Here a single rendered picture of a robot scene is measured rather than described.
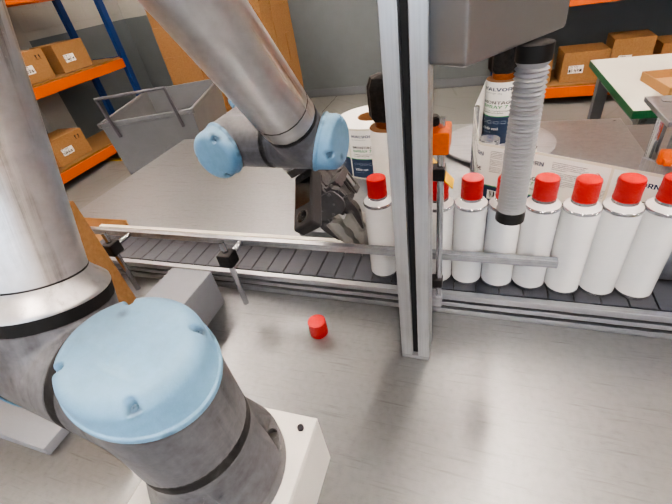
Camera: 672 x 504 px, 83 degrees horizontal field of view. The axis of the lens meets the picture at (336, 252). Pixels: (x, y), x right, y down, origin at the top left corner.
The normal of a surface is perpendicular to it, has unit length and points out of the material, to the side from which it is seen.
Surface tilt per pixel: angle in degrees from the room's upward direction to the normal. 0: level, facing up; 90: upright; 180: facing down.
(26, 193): 88
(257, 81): 114
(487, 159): 90
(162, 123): 94
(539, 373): 0
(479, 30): 90
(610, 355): 0
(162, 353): 7
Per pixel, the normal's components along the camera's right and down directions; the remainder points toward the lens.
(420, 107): -0.30, 0.61
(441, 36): -0.79, 0.46
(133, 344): -0.04, -0.76
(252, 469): 0.81, -0.09
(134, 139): 0.04, 0.65
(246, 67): 0.47, 0.76
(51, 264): 0.84, 0.18
